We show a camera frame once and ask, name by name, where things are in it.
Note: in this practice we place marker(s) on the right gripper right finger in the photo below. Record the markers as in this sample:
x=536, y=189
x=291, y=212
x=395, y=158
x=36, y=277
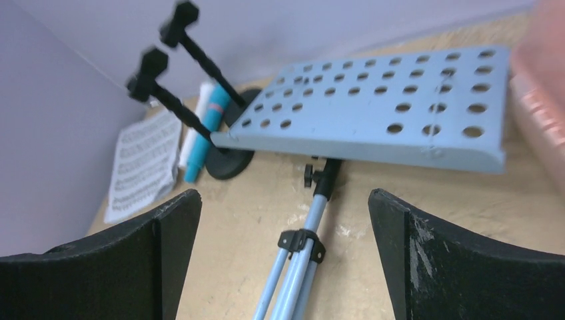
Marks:
x=435, y=269

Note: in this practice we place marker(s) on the light blue music stand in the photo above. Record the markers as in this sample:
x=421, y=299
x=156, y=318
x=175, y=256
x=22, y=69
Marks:
x=439, y=109

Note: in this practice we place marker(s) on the black mic stand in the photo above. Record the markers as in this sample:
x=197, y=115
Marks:
x=221, y=163
x=173, y=33

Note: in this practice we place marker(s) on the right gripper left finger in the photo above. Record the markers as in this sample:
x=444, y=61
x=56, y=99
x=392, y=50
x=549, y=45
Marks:
x=133, y=270

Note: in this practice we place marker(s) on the pink plastic storage box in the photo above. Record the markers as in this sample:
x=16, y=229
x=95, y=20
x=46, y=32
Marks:
x=537, y=83

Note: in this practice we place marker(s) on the sheet music page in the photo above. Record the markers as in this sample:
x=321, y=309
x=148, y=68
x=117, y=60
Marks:
x=144, y=166

